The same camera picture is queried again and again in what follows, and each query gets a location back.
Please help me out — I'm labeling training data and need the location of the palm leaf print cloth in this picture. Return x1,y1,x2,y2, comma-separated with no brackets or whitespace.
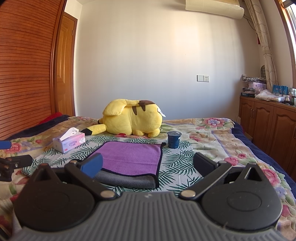
22,135,218,194

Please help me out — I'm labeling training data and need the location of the pink white tissue box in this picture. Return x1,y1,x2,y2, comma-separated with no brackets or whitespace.
53,128,85,154

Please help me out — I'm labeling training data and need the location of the dark blue cup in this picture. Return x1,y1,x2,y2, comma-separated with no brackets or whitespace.
167,131,182,149

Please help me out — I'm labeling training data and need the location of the grey folded towel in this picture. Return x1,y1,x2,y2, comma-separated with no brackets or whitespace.
94,171,157,189

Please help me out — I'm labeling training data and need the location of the purple towel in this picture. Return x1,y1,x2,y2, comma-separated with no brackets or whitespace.
93,141,165,176

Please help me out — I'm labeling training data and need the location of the red blanket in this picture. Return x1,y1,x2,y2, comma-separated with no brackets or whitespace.
38,112,63,127

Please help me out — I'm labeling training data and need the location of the yellow pikachu plush toy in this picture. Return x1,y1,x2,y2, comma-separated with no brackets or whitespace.
81,99,165,138

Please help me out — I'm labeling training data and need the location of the wooden side cabinet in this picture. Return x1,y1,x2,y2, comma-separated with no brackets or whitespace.
238,96,295,180

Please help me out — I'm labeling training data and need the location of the wooden door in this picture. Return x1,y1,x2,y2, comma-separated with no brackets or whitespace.
55,13,78,116

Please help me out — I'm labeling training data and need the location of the floral cloth on cabinet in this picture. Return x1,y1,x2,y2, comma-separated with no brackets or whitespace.
255,89,285,102

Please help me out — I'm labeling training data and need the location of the pile of folded fabrics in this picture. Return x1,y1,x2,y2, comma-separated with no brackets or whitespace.
240,75,267,98

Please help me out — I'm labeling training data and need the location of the blue box on cabinet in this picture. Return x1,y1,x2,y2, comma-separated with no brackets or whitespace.
273,84,289,95

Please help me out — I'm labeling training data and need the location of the wooden slatted wardrobe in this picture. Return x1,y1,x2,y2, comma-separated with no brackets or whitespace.
1,0,66,140

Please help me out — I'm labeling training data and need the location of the white air conditioner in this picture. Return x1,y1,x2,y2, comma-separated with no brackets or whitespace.
185,0,244,19

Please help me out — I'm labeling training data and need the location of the white wall socket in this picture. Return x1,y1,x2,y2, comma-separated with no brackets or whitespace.
197,75,210,82

